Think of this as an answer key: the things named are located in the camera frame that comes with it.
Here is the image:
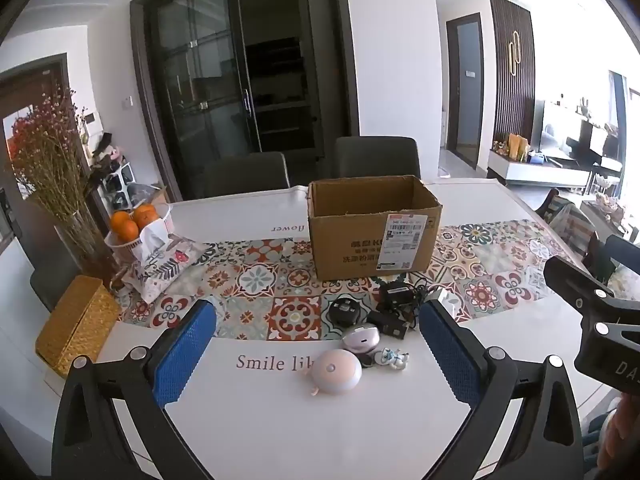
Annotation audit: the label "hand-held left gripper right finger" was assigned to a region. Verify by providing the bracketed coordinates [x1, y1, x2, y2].
[417, 300, 586, 480]

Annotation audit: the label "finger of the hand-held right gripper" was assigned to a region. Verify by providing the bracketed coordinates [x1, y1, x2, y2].
[543, 256, 640, 346]

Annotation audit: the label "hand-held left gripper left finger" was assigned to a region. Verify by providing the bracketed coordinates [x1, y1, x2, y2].
[51, 299, 218, 480]

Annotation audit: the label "black power adapter with cable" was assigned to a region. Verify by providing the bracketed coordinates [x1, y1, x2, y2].
[376, 279, 426, 312]

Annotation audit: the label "round black cable reel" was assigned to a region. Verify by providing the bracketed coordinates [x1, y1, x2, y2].
[327, 296, 360, 327]

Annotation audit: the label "brown cardboard box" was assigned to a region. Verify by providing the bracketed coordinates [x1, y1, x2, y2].
[306, 175, 443, 282]

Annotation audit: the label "person's right hand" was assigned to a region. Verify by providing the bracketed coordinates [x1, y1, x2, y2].
[620, 394, 640, 461]

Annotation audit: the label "small blue white toy figure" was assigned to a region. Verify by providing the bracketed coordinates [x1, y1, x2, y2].
[375, 349, 410, 372]

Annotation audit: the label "chair with patterned cushion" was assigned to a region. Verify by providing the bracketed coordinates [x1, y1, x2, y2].
[535, 187, 601, 243]

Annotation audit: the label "small black power adapter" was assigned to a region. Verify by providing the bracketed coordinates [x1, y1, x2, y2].
[367, 310, 417, 339]

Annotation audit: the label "wooden side table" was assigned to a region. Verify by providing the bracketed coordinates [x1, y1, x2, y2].
[580, 195, 632, 233]

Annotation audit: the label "floral tissue box cover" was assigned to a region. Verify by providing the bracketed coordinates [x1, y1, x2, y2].
[122, 207, 211, 303]

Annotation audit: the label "yellow woven box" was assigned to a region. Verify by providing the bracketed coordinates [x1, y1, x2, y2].
[35, 275, 122, 378]

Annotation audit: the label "white television cabinet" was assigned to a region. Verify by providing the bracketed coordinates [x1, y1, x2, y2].
[487, 150, 593, 193]

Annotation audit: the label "round pink night light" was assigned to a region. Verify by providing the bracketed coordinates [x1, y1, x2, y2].
[300, 349, 362, 397]

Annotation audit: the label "white fruit basket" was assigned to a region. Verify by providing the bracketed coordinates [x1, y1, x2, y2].
[104, 202, 173, 266]

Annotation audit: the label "white tablecloth with tile pattern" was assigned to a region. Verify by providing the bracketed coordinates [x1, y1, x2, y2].
[0, 178, 618, 480]

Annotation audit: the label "yellow bags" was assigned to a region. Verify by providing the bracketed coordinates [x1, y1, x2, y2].
[505, 132, 531, 162]

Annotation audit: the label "glass vase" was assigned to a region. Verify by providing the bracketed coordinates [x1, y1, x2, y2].
[54, 209, 120, 287]

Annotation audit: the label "television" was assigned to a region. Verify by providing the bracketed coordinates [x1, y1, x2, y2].
[530, 100, 576, 156]

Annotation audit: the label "white shoe rack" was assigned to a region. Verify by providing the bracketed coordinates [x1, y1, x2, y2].
[102, 160, 136, 211]

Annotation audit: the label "dark grey dining chair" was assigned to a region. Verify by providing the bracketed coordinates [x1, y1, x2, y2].
[202, 151, 291, 199]
[334, 136, 422, 179]

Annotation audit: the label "dark interior door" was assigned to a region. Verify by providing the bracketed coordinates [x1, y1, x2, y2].
[445, 12, 485, 171]

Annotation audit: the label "dried flower bouquet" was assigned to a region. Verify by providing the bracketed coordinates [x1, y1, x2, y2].
[9, 87, 101, 221]

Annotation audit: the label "dark glass sliding door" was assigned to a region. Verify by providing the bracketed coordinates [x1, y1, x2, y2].
[130, 0, 361, 202]

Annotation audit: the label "dark slatted wall panel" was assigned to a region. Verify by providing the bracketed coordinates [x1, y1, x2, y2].
[489, 0, 537, 153]

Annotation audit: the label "gold wall ornament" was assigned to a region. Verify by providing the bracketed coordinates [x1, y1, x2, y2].
[507, 30, 521, 78]

